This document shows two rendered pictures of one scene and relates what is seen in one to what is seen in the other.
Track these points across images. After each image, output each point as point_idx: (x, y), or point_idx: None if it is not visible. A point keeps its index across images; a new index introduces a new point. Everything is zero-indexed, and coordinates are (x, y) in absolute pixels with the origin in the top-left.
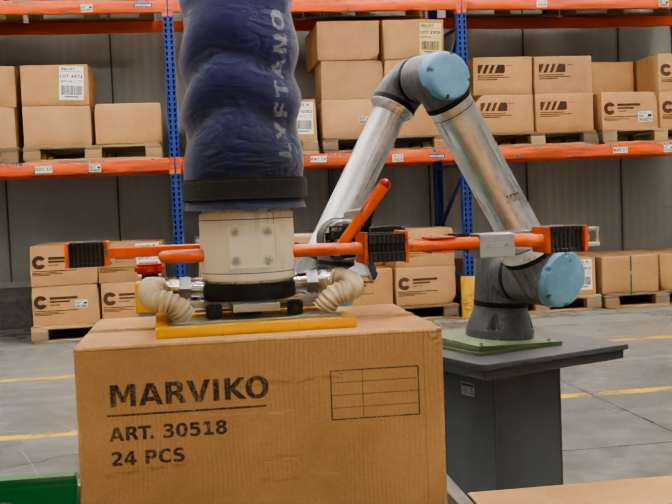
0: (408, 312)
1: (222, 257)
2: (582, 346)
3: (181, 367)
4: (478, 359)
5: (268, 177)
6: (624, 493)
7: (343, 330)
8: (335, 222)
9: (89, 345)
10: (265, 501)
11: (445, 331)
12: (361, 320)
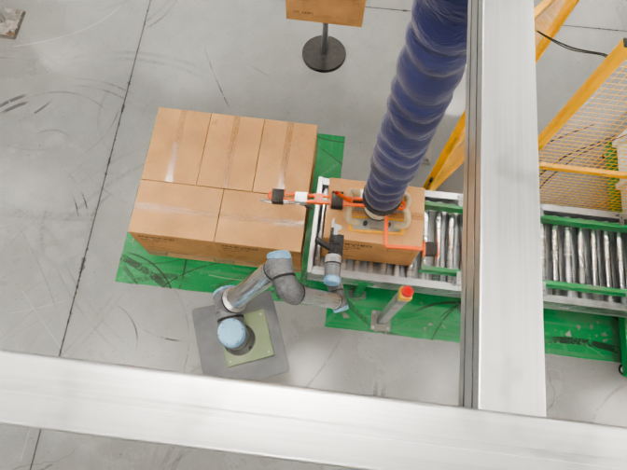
0: (327, 211)
1: None
2: (213, 312)
3: None
4: (267, 303)
5: None
6: (257, 233)
7: (355, 184)
8: (337, 255)
9: (421, 190)
10: None
11: (260, 353)
12: (345, 200)
